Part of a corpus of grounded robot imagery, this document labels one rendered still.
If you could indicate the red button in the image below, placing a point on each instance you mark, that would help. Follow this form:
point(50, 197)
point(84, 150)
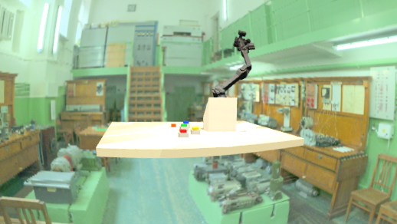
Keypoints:
point(183, 134)

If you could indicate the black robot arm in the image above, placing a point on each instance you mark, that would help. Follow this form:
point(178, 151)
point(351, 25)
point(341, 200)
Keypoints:
point(242, 72)

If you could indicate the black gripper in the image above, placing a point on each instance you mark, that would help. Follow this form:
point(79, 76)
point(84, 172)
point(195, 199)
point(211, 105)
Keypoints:
point(240, 39)

